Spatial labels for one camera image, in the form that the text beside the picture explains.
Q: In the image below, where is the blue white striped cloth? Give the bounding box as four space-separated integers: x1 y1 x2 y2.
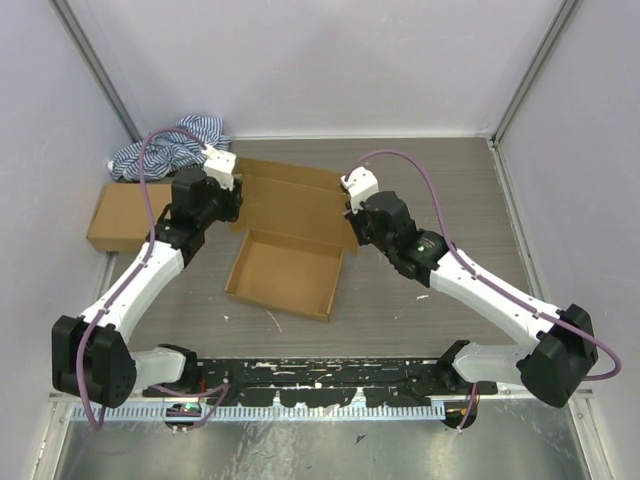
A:
107 115 232 183

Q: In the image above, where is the aluminium front rail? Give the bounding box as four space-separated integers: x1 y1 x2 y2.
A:
48 357 595 401

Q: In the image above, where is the slotted grey cable duct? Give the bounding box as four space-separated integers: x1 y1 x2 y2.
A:
104 401 446 423

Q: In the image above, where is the brown cardboard box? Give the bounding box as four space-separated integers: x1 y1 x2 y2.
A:
87 183 151 253

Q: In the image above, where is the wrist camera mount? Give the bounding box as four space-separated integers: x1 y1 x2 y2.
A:
203 145 237 191
340 167 379 214

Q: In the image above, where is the aluminium frame post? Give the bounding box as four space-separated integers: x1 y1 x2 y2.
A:
489 0 583 148
48 0 142 142

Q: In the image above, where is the right aluminium frame post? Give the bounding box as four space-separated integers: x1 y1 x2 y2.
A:
489 0 583 148

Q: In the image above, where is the left aluminium frame post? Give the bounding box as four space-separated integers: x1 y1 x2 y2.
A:
48 0 142 142

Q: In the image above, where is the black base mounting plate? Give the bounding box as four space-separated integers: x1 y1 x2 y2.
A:
141 357 500 409

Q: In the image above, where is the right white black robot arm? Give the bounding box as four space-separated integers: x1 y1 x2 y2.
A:
345 191 598 407

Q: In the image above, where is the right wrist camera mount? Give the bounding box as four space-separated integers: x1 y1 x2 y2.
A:
340 167 379 214

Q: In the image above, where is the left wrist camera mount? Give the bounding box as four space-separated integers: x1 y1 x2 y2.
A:
203 145 237 191

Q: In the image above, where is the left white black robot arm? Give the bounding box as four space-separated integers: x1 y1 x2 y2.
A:
51 169 243 408

